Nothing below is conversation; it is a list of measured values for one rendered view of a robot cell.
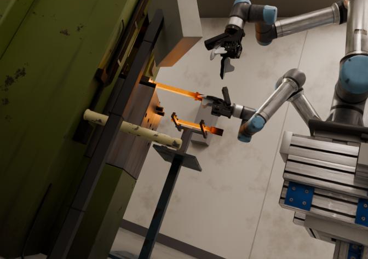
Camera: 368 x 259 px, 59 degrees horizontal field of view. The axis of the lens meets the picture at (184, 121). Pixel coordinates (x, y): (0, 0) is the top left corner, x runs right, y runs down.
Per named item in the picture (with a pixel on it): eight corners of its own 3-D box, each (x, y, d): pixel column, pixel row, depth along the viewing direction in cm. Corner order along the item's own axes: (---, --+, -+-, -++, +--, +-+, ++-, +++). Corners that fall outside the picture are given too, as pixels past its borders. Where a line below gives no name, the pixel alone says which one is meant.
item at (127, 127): (179, 152, 138) (183, 140, 139) (178, 149, 133) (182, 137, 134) (86, 121, 144) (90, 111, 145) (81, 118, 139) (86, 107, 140)
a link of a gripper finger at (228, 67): (232, 80, 136) (233, 58, 134) (219, 79, 139) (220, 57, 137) (235, 79, 139) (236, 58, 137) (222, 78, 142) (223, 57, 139)
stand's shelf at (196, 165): (201, 172, 244) (201, 169, 245) (194, 159, 207) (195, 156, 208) (164, 160, 252) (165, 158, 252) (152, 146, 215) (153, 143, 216)
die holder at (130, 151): (137, 180, 191) (162, 113, 204) (123, 168, 155) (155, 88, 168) (52, 151, 198) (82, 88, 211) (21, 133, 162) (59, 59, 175)
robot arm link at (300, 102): (338, 159, 171) (279, 75, 179) (322, 163, 185) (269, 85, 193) (354, 148, 174) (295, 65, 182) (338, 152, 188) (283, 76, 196)
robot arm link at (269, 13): (278, 19, 142) (253, 17, 146) (277, 1, 132) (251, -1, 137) (274, 34, 140) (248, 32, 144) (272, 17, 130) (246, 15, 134)
